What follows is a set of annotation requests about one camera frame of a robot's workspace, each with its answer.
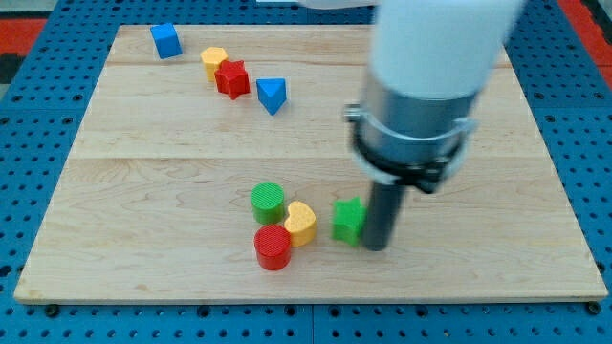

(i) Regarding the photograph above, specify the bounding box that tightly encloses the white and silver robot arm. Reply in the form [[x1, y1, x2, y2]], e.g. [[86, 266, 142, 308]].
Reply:
[[344, 0, 525, 193]]

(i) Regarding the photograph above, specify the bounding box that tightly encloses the green cylinder block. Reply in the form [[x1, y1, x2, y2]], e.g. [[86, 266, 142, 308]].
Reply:
[[251, 182, 285, 225]]

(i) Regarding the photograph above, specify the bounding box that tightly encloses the yellow heart block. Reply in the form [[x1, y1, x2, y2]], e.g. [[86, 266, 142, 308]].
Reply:
[[284, 201, 317, 247]]

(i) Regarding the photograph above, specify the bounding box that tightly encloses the green star block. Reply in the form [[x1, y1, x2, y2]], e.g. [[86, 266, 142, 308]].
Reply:
[[331, 197, 366, 247]]

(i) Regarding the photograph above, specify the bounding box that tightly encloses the red cylinder block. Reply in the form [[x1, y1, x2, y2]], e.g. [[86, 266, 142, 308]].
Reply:
[[253, 225, 291, 270]]

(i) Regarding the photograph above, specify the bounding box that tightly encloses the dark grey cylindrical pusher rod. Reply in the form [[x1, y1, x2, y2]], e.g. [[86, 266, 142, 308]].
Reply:
[[361, 182, 406, 251]]

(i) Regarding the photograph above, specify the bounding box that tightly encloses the blue triangle block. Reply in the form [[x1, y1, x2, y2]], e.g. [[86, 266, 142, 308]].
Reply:
[[256, 78, 287, 116]]

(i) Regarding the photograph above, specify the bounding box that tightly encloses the light wooden board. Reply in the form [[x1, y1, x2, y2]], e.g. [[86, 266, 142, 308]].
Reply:
[[14, 26, 608, 305]]

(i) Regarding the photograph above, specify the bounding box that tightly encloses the red star block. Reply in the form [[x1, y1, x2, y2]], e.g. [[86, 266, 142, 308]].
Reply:
[[214, 60, 251, 100]]

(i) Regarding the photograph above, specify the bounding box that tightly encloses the yellow hexagon block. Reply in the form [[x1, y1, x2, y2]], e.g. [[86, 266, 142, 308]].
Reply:
[[200, 47, 229, 82]]

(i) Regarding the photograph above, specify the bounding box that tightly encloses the blue cube block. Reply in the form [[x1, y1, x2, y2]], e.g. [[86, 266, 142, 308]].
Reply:
[[150, 23, 183, 59]]

